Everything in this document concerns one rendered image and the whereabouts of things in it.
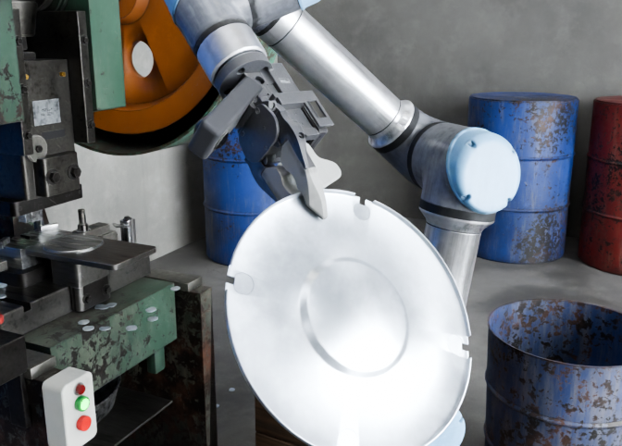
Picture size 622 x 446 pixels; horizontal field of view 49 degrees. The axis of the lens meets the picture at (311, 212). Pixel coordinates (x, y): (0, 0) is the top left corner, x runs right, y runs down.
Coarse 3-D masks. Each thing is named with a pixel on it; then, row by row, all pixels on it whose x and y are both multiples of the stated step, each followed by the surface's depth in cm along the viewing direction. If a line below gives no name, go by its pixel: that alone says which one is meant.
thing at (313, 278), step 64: (256, 256) 69; (320, 256) 73; (384, 256) 77; (256, 320) 66; (320, 320) 69; (384, 320) 72; (448, 320) 77; (256, 384) 63; (320, 384) 66; (384, 384) 70; (448, 384) 73
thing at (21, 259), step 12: (12, 240) 153; (24, 240) 153; (36, 240) 153; (48, 240) 153; (0, 252) 149; (12, 252) 148; (24, 252) 147; (12, 264) 149; (24, 264) 148; (36, 264) 151
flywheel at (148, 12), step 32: (128, 0) 169; (160, 0) 169; (128, 32) 175; (160, 32) 171; (128, 64) 179; (160, 64) 173; (192, 64) 169; (128, 96) 180; (160, 96) 175; (192, 96) 167; (128, 128) 178; (160, 128) 173
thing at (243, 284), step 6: (240, 276) 67; (246, 276) 68; (234, 282) 67; (240, 282) 67; (246, 282) 67; (252, 282) 68; (234, 288) 67; (240, 288) 67; (246, 288) 67; (252, 288) 67
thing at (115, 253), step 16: (64, 240) 151; (80, 240) 151; (96, 240) 151; (112, 240) 153; (48, 256) 144; (64, 256) 142; (80, 256) 142; (96, 256) 142; (112, 256) 142; (128, 256) 142; (144, 256) 145; (64, 272) 146; (80, 272) 145; (96, 272) 149; (80, 288) 146; (96, 288) 150; (80, 304) 146
